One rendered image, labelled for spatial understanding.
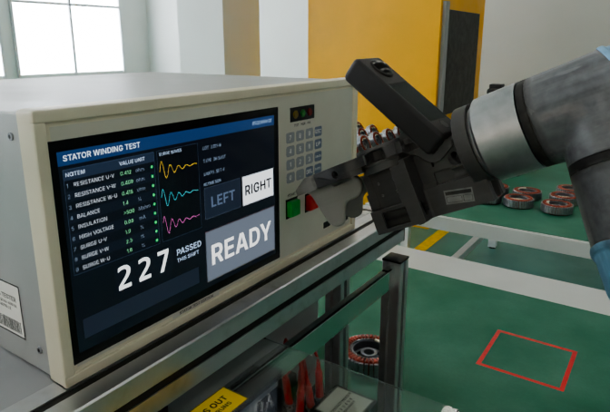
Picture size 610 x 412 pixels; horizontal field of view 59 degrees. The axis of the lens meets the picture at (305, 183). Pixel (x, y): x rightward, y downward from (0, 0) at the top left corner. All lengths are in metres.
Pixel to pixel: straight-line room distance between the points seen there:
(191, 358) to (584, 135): 0.36
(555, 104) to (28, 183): 0.38
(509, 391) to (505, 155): 0.71
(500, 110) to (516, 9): 5.31
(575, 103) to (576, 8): 5.22
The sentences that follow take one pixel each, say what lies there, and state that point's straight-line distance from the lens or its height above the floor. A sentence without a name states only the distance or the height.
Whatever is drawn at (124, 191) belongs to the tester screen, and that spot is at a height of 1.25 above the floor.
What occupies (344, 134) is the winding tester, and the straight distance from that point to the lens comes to 0.70.
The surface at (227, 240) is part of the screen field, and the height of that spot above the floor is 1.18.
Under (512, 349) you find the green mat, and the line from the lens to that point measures 1.25.
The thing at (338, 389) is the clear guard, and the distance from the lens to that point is 0.51.
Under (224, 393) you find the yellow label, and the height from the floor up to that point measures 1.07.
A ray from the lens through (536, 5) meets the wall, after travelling 5.73.
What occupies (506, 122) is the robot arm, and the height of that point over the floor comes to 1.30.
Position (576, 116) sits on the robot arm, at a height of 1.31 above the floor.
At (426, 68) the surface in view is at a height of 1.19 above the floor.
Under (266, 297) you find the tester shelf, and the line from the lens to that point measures 0.56.
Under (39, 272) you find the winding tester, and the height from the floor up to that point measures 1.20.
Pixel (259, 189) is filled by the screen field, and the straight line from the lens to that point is 0.56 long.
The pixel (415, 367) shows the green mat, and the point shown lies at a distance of 1.14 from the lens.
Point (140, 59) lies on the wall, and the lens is 8.55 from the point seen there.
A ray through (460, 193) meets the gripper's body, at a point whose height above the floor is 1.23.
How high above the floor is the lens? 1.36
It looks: 14 degrees down
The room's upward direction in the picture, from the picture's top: straight up
